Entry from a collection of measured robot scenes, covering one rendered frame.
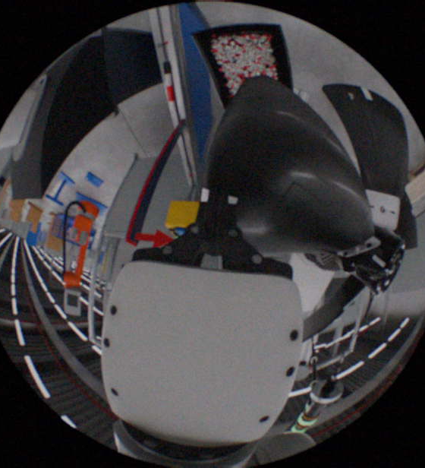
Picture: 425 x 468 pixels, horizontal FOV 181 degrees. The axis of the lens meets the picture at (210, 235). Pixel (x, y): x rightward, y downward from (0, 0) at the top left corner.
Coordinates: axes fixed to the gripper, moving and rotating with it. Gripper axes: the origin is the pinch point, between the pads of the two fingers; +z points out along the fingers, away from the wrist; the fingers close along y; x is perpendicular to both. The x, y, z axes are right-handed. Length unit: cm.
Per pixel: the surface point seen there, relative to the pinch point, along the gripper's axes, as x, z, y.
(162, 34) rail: 30.8, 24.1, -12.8
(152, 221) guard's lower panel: -63, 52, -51
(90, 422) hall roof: -230, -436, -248
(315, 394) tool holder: -12.9, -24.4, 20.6
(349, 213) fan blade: 2.5, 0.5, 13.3
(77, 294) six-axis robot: -214, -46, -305
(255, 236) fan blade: -4.7, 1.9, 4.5
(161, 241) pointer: -5.0, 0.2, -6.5
